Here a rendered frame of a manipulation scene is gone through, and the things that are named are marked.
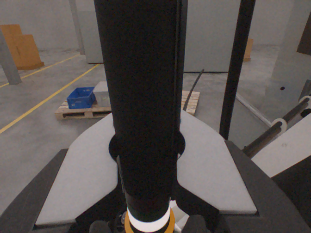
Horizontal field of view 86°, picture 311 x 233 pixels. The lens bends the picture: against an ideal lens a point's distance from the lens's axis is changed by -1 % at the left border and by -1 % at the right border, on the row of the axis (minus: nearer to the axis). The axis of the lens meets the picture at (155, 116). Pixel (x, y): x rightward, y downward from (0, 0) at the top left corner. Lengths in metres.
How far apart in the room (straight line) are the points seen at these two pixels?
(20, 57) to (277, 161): 8.49
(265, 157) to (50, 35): 14.32
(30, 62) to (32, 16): 6.89
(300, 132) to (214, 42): 5.42
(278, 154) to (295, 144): 0.04
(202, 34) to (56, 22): 10.52
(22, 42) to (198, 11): 6.29
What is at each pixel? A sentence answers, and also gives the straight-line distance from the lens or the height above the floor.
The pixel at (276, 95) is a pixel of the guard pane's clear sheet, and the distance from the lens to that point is 1.16.
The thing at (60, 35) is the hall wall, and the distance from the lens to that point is 14.09.
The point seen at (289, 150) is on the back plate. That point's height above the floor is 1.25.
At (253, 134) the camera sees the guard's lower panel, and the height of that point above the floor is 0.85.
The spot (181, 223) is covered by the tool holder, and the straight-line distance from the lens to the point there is 0.20.
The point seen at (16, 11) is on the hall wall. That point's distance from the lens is 15.49.
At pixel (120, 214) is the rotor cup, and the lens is 0.38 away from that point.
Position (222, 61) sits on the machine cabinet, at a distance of 6.04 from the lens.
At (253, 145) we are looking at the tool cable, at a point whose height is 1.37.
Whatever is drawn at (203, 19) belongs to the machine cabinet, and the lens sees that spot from 5.74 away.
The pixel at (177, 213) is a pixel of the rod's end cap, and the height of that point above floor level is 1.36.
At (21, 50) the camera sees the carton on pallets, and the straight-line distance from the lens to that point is 8.47.
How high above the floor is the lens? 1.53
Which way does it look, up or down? 29 degrees down
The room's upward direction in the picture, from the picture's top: 1 degrees counter-clockwise
